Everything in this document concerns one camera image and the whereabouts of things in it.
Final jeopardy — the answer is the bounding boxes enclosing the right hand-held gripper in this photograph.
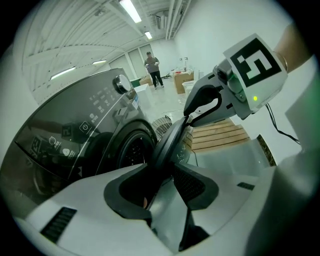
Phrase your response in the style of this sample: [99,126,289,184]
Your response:
[183,33,288,129]

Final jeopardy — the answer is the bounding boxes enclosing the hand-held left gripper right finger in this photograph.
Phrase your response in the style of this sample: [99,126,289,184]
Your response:
[173,163,297,254]

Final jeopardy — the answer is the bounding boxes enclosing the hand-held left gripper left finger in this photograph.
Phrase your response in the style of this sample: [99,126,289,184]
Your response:
[24,162,175,255]

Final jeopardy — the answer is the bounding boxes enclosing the dark grey washing machine door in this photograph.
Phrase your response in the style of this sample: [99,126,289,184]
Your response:
[147,116,196,213]

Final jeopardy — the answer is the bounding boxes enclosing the person's right forearm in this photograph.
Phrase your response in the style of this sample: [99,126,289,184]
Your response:
[272,22,315,74]

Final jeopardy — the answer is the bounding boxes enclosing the dark grey washing machine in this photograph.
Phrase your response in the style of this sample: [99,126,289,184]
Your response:
[0,67,161,208]

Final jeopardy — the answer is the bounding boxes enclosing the silver washing machine dial knob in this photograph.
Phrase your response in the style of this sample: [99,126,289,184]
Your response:
[112,74,134,95]

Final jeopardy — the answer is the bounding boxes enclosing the white bucket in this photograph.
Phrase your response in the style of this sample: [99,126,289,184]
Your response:
[182,79,196,94]

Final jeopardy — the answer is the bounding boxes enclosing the wooden slatted bench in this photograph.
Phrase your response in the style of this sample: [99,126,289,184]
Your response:
[190,117,251,154]

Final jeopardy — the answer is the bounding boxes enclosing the large cardboard box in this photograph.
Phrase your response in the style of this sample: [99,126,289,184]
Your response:
[173,71,196,95]

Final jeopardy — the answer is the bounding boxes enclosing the white cabinet box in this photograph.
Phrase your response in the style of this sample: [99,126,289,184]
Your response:
[133,83,153,109]

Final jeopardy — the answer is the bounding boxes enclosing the small cardboard box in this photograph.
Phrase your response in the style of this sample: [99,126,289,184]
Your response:
[138,76,154,87]

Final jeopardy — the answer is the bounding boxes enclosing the white ceiling pipes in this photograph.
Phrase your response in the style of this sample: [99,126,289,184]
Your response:
[166,0,192,40]

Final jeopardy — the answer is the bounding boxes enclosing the ceiling air conditioner unit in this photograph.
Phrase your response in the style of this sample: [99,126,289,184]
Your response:
[154,14,169,30]

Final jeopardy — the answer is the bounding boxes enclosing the wire grille fan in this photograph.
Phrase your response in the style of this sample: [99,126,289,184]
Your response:
[151,114,174,139]

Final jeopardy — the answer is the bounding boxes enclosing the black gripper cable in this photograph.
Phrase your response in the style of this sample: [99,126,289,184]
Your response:
[264,102,301,145]

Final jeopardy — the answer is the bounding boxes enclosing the thin gold bracelet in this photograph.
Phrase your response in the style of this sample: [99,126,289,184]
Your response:
[272,51,289,71]

